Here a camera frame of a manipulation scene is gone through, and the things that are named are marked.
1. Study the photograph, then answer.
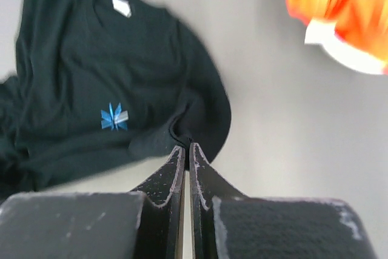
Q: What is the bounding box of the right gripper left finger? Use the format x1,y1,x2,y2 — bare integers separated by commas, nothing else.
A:
1,146,186,258

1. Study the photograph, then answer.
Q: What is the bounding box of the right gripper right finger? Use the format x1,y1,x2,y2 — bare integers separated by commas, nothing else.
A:
189,143,376,258

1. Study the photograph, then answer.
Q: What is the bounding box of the black t shirt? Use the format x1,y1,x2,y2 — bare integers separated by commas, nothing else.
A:
1,0,231,199

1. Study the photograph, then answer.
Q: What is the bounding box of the white laundry basket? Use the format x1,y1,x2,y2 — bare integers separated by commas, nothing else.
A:
304,19,387,75

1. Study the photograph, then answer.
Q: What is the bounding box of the orange t shirt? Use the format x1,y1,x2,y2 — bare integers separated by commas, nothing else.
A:
286,0,387,63

